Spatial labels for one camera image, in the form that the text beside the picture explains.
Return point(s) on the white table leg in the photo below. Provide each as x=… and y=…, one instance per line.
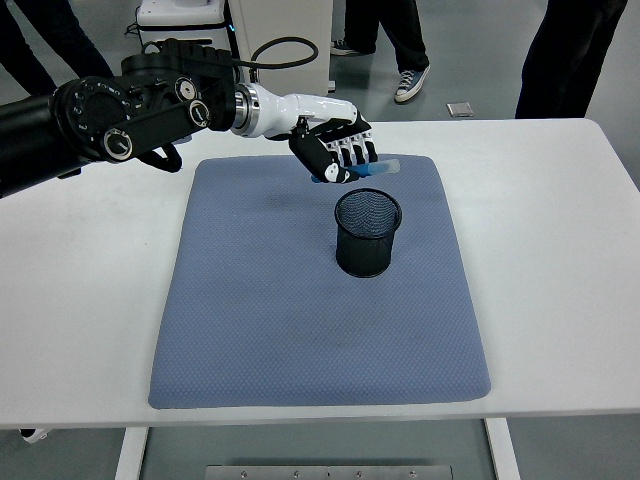
x=130, y=455
x=502, y=450

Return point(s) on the white mobile machine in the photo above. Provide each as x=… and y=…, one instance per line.
x=165, y=15

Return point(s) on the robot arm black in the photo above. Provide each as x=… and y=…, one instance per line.
x=30, y=135

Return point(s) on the small white black object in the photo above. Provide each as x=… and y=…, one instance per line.
x=36, y=436

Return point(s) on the silver floor plate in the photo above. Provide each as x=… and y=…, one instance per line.
x=459, y=109

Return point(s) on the blue marker with clear cap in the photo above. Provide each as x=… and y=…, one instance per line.
x=385, y=166

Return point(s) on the blue-grey textured mat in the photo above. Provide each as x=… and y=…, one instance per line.
x=300, y=325

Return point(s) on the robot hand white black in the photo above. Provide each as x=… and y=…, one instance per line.
x=310, y=110

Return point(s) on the black mesh pen holder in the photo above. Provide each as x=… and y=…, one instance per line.
x=365, y=255

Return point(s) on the person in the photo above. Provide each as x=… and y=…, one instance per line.
x=565, y=60
x=50, y=30
x=395, y=30

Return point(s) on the white cabinet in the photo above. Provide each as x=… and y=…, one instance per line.
x=290, y=22

